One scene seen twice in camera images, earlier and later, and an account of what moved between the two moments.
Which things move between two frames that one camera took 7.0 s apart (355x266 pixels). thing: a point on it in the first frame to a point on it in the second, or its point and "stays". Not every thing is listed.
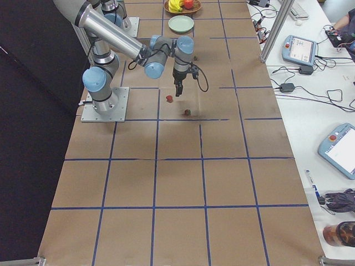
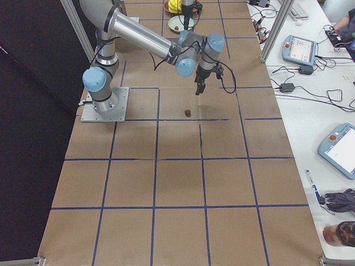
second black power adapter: (287, 87) stays
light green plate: (181, 23) stays
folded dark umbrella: (341, 202) stays
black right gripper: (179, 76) to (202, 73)
